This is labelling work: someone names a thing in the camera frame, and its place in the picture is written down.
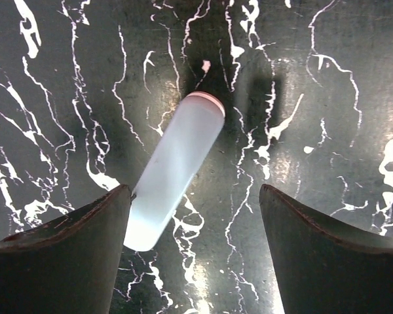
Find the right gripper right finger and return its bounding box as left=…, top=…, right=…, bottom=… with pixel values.
left=259, top=184, right=393, bottom=313

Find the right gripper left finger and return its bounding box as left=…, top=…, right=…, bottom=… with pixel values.
left=0, top=184, right=132, bottom=313

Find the light blue stapler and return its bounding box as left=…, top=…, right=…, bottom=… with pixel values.
left=123, top=92, right=225, bottom=252

